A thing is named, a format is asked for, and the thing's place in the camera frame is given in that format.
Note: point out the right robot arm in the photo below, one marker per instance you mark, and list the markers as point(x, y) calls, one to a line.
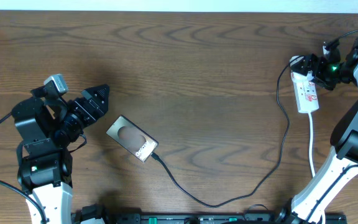
point(341, 166)

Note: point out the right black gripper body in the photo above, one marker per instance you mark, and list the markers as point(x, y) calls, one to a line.
point(327, 74)

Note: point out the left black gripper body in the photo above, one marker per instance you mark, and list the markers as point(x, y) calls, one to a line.
point(84, 116)

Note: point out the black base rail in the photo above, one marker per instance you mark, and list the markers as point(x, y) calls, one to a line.
point(99, 214)

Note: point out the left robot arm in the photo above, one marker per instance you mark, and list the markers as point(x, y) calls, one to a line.
point(48, 124)

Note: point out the white power strip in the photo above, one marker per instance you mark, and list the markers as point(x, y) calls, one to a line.
point(305, 90)

